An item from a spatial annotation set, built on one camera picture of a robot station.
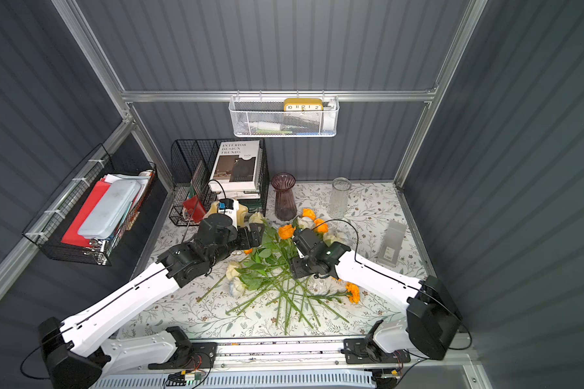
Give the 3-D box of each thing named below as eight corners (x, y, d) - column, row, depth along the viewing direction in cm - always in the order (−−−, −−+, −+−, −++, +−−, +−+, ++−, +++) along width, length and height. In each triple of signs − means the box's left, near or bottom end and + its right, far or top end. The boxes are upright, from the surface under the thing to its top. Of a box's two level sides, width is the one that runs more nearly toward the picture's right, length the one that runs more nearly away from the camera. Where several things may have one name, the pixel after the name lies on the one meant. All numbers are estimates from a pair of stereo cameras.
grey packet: (376, 261, 96) (378, 257, 93) (383, 221, 108) (385, 217, 106) (400, 269, 94) (403, 265, 91) (404, 227, 106) (407, 223, 104)
